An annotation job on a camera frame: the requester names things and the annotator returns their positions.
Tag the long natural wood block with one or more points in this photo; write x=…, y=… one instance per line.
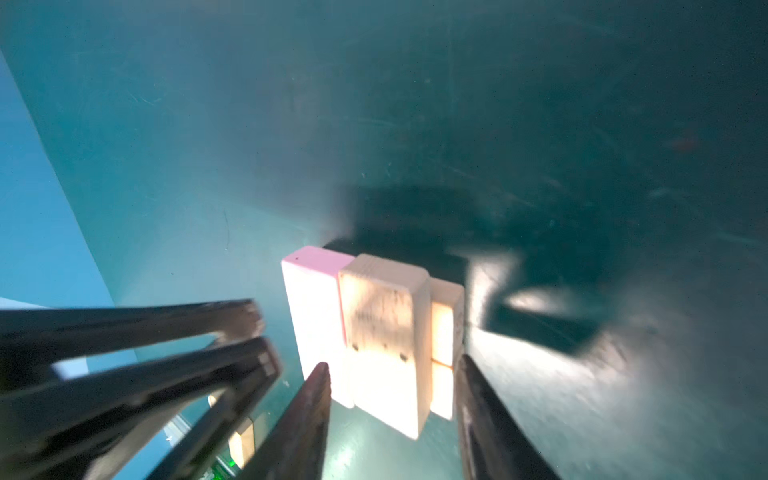
x=246, y=439

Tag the pink wood block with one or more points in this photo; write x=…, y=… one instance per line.
x=311, y=279

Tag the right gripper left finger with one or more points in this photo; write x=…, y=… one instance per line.
x=295, y=448

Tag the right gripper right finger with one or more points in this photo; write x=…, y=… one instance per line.
x=492, y=445

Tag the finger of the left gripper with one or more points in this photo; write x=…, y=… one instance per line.
x=34, y=339
x=91, y=427

